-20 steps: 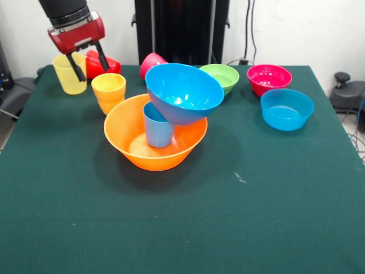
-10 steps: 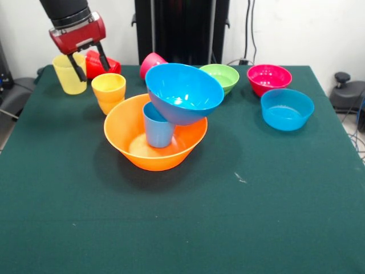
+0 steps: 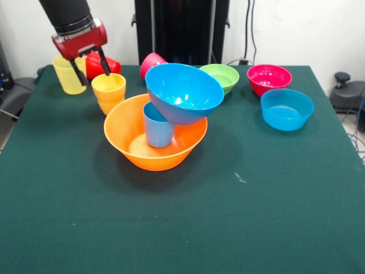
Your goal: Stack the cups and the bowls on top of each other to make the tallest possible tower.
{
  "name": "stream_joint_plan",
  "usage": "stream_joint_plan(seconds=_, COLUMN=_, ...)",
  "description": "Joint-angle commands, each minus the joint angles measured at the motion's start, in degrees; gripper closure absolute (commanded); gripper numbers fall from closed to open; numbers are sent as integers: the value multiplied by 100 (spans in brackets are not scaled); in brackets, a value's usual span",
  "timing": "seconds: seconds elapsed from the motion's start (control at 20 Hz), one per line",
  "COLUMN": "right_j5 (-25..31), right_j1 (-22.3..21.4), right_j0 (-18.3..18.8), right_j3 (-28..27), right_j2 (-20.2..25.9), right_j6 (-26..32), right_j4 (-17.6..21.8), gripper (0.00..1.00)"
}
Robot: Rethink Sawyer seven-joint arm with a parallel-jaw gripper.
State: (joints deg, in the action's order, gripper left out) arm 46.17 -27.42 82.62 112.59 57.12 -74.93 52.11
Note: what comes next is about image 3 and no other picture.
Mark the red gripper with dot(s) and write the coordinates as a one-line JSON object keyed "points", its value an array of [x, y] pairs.
{"points": [[82, 42]]}

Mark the pale yellow cup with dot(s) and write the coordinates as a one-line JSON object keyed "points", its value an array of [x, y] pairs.
{"points": [[67, 80]]}

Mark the black equipment box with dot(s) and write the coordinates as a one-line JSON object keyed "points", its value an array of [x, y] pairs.
{"points": [[4, 74]]}

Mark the large orange bowl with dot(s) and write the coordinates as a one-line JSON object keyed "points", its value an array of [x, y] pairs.
{"points": [[154, 161]]}

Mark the red cup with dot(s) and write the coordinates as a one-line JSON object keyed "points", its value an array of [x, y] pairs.
{"points": [[94, 67]]}

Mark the large blue bowl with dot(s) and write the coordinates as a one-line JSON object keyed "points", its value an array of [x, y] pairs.
{"points": [[182, 114]]}

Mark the small yellow orange cup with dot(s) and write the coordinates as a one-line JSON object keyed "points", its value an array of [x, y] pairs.
{"points": [[108, 91]]}

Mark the dark green table cloth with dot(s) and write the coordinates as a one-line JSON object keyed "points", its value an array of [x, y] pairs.
{"points": [[171, 214]]}

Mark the green bowl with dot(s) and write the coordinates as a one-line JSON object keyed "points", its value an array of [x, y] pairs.
{"points": [[225, 75]]}

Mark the blue cup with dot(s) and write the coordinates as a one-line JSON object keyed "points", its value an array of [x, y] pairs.
{"points": [[157, 134]]}

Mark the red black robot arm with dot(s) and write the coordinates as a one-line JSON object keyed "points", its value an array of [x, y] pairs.
{"points": [[68, 14]]}

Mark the light blue shallow bowl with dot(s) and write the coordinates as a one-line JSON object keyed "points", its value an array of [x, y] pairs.
{"points": [[285, 120]]}

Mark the pink bowl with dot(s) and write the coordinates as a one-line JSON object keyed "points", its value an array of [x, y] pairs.
{"points": [[268, 85]]}

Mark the pink cup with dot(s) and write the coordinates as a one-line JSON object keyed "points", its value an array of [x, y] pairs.
{"points": [[149, 64]]}

